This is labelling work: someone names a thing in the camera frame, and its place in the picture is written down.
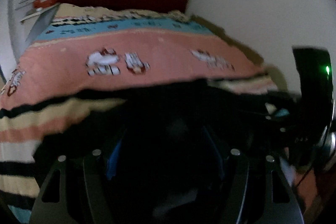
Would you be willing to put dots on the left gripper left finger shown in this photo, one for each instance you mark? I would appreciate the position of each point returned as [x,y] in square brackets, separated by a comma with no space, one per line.
[78,188]

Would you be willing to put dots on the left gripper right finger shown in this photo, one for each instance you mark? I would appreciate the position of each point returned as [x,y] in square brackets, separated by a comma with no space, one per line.
[257,190]

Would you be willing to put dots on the black hooded jacket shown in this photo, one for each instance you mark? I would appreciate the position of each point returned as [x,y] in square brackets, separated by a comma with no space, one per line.
[174,139]

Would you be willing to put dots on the beige round fan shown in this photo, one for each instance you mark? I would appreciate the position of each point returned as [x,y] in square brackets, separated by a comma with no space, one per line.
[277,77]

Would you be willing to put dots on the olive green cloth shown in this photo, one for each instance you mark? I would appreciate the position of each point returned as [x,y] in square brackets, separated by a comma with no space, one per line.
[250,53]

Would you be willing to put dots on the pink Hello Kitty blanket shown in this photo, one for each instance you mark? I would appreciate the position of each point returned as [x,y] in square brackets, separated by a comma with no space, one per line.
[62,76]

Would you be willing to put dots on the orange box on shelf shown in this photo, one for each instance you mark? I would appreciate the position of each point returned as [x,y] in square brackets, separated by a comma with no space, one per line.
[44,3]

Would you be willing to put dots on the white wall shelf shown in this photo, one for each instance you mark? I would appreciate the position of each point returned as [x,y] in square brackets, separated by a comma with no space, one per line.
[36,12]

